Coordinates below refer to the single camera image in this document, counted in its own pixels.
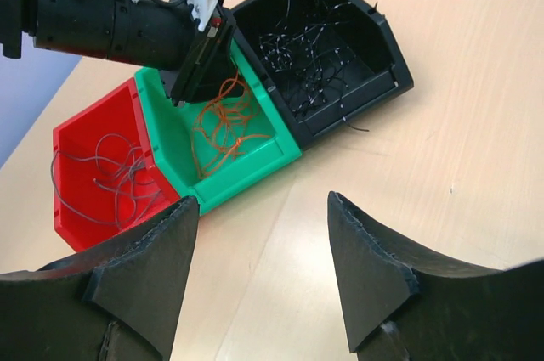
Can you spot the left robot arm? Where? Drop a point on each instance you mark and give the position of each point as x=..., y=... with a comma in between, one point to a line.
x=18, y=19

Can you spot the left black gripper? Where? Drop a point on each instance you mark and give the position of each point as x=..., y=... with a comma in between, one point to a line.
x=144, y=34

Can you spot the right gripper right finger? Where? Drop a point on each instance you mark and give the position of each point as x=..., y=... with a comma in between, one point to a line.
x=404, y=301

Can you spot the orange black wire ball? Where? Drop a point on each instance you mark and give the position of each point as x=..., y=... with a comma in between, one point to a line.
x=222, y=124

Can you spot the red plastic bin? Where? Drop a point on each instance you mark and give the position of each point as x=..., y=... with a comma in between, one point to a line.
x=104, y=175

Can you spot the black plastic bin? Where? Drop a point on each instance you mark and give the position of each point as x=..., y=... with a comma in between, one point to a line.
x=323, y=62

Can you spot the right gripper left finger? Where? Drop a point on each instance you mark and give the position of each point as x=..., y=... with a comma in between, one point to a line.
x=118, y=300

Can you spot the green plastic bin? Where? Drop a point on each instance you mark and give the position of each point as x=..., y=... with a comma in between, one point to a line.
x=169, y=130

